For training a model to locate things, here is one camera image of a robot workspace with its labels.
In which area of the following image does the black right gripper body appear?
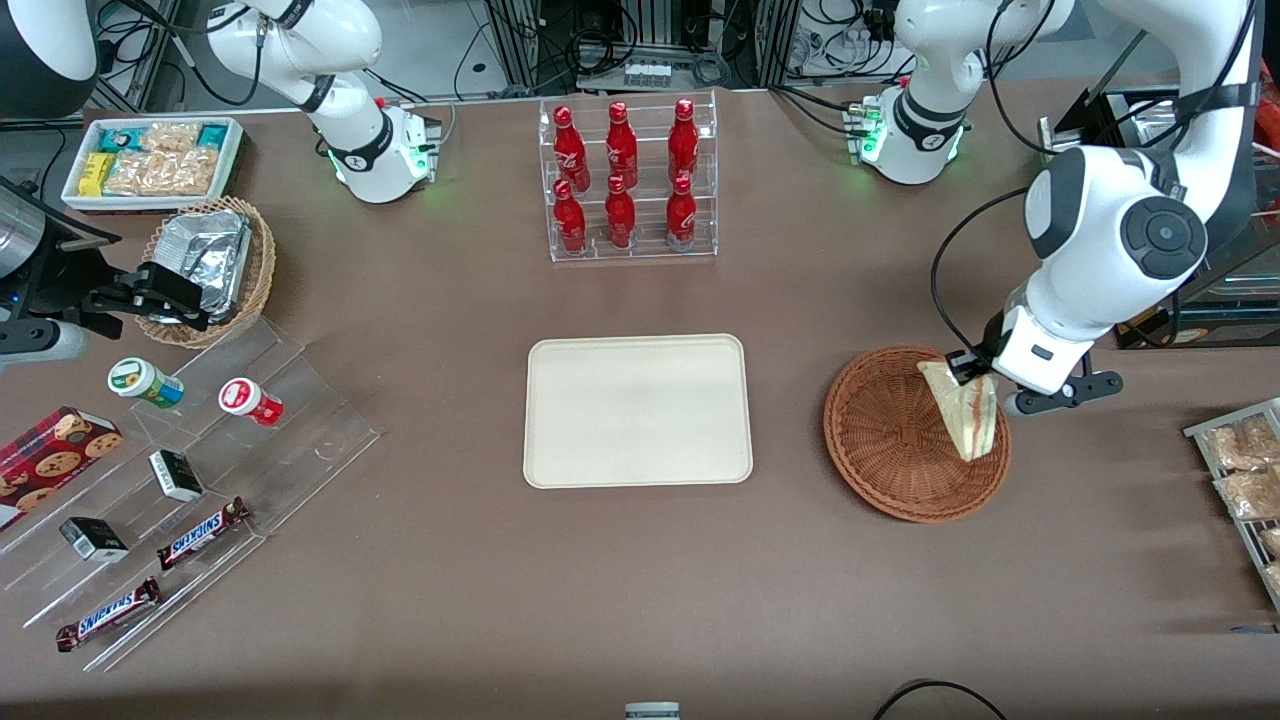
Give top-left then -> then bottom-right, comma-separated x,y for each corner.
0,238 -> 115,325

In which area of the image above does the triangle sandwich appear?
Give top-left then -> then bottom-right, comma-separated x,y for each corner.
918,360 -> 999,463

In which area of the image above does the light tan wicker basket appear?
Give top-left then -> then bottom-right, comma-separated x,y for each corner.
133,196 -> 277,349

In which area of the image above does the brown round wicker basket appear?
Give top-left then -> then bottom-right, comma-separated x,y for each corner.
823,345 -> 1012,524

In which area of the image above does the cream rectangular tray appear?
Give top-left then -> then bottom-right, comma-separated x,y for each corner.
523,333 -> 754,491

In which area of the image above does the silver foil package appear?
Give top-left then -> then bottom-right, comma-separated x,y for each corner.
152,208 -> 253,319

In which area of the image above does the green label white cup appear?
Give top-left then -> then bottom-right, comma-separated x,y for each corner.
108,357 -> 185,409

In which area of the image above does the red label white cup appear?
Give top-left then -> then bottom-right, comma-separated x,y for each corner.
219,377 -> 284,428

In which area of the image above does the large clear cracker bag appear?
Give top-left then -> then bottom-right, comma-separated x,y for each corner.
105,148 -> 221,197

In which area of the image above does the white rectangular snack bin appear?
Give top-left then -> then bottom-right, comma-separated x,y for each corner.
60,116 -> 246,213

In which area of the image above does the small clear cracker bag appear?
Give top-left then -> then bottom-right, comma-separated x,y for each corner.
140,122 -> 201,157

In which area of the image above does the red chocolate cookie box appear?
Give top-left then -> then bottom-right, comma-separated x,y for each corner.
0,405 -> 124,531

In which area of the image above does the small black box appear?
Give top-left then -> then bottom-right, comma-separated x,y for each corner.
148,449 -> 205,503
59,516 -> 130,564

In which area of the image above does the black appliance yellow panel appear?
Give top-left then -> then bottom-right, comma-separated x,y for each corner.
1038,85 -> 1280,351

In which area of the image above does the clear acrylic stepped stand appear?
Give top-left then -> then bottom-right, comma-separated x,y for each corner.
0,318 -> 383,673

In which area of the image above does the Snickers chocolate bar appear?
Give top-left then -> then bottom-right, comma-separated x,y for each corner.
55,577 -> 163,653
157,497 -> 251,571

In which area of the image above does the red cola bottle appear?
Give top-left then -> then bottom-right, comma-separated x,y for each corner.
553,178 -> 589,254
552,105 -> 591,191
668,98 -> 699,186
666,173 -> 698,251
605,174 -> 637,251
605,101 -> 639,189

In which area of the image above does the clear acrylic bottle rack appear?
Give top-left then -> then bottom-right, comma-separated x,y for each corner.
538,90 -> 719,264

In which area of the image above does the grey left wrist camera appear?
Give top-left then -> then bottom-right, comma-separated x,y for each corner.
1003,370 -> 1124,418

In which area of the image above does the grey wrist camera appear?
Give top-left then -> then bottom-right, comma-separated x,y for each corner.
0,320 -> 88,364
1003,370 -> 1124,418

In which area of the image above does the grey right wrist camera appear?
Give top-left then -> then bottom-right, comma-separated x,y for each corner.
0,320 -> 88,364

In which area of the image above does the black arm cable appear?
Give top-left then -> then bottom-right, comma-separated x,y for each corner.
929,0 -> 1063,361

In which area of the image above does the silver wire rack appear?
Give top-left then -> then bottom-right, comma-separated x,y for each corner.
1183,397 -> 1280,613

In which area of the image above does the black floor cable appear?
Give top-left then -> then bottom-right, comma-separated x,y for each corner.
872,680 -> 1009,720

